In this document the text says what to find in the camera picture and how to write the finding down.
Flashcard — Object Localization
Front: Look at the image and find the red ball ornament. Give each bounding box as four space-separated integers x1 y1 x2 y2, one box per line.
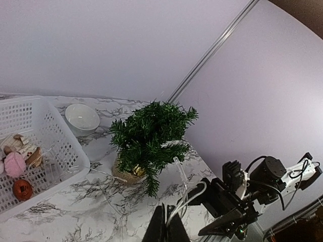
13 179 33 201

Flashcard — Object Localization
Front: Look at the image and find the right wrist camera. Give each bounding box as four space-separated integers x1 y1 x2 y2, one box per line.
222 160 250 201

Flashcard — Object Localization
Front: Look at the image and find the white plastic basket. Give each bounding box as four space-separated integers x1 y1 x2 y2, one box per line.
1 96 90 221

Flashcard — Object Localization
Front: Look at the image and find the clear string light wire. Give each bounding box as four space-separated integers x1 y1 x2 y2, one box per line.
25 140 207 227

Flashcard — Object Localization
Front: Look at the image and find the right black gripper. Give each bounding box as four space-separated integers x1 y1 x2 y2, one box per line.
177 178 259 237

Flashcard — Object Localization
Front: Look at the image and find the small green christmas tree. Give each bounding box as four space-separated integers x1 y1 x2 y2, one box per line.
110 101 198 197

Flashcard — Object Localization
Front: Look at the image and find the right aluminium frame post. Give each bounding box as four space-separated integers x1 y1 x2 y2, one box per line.
168 0 259 102

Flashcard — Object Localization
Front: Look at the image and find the white ceramic bowl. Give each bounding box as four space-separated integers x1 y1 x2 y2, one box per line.
65 103 100 137

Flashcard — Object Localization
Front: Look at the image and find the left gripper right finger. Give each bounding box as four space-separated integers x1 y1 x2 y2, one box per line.
168 214 190 242

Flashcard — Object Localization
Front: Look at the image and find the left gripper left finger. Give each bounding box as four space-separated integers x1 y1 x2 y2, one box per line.
145 205 167 242

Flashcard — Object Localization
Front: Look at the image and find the pink pompom ornament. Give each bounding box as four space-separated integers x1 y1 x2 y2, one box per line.
4 152 26 178

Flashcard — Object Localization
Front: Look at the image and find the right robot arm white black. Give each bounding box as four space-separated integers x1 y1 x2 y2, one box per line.
178 153 322 240

